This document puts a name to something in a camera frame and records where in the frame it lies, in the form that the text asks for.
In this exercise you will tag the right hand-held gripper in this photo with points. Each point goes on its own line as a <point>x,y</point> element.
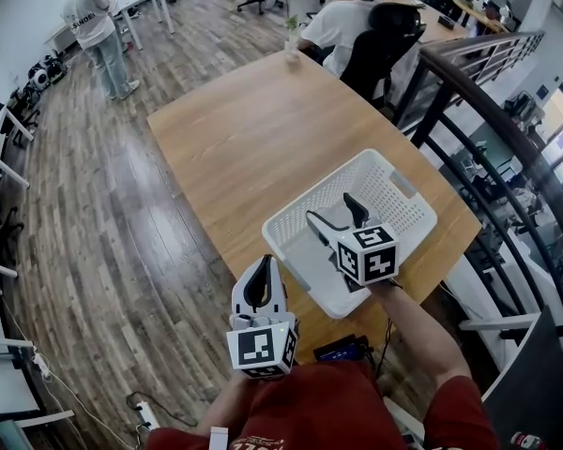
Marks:
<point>368,256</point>

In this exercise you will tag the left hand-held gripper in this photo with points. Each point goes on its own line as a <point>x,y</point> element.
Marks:
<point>260,349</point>

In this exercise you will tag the white perforated plastic basket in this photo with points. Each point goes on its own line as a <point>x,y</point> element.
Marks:
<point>403,195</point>

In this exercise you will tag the person's right forearm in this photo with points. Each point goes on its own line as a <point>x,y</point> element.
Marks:
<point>417,331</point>

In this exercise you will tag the person's left forearm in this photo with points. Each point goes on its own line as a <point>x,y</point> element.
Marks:
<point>220,406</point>

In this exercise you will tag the black device with blue screen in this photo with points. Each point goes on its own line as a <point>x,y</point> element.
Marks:
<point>340,352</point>

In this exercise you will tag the wooden table with white legs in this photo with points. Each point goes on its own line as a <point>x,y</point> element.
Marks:
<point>263,148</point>

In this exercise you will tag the person's red shirt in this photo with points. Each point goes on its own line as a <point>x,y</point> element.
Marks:
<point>333,410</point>

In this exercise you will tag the white power strip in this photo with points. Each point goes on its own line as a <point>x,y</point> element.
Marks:
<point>147,413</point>

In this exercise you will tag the black mesh office chair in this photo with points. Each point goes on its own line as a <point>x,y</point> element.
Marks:
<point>380,59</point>

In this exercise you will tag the small glass vase with plant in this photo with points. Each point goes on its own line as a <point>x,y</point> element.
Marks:
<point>292,49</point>

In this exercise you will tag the black stair railing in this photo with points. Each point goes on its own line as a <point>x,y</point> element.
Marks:
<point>488,103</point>

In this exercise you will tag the long wooden desk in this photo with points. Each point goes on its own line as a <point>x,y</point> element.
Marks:
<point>469,12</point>

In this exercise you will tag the dark grey desk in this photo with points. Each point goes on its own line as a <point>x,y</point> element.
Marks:
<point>530,382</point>

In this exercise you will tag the clear bottle with red label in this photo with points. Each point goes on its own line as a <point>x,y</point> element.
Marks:
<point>525,441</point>

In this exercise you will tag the white round device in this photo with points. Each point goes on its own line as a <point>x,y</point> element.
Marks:
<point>41,77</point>

